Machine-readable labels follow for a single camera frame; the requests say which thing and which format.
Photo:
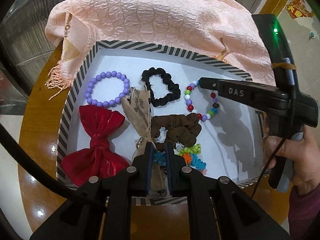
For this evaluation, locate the black scrunchie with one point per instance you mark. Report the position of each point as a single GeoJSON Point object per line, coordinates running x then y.
{"type": "Point", "coordinates": [172, 88]}

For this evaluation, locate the striped black white box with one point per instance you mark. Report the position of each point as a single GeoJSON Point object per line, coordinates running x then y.
{"type": "Point", "coordinates": [225, 155]}

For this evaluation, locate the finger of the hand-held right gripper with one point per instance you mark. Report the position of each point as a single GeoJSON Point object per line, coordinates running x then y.
{"type": "Point", "coordinates": [235, 92]}

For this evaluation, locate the red satin bow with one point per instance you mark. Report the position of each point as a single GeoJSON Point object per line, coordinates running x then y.
{"type": "Point", "coordinates": [100, 120]}

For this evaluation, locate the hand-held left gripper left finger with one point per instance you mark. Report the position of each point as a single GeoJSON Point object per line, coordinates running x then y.
{"type": "Point", "coordinates": [149, 170]}

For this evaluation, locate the metal gate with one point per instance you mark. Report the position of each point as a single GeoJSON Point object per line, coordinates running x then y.
{"type": "Point", "coordinates": [27, 45]}

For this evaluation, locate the tan printed ribbon bow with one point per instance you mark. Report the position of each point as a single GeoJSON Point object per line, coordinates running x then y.
{"type": "Point", "coordinates": [140, 110]}

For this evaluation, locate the person's right forearm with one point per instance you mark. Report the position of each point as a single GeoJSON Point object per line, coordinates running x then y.
{"type": "Point", "coordinates": [305, 212]}

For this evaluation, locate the red gold wall decoration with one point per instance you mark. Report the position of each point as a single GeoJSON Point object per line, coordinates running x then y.
{"type": "Point", "coordinates": [298, 7]}

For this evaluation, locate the person's right hand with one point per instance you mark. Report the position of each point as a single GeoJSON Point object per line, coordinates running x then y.
{"type": "Point", "coordinates": [308, 160]}

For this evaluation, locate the pink textured fringed scarf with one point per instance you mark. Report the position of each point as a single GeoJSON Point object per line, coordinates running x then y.
{"type": "Point", "coordinates": [150, 17]}

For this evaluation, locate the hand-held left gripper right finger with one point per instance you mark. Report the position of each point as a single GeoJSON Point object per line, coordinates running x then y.
{"type": "Point", "coordinates": [170, 170]}

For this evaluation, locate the brown scrunchie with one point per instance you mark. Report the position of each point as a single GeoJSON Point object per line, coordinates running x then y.
{"type": "Point", "coordinates": [182, 122]}

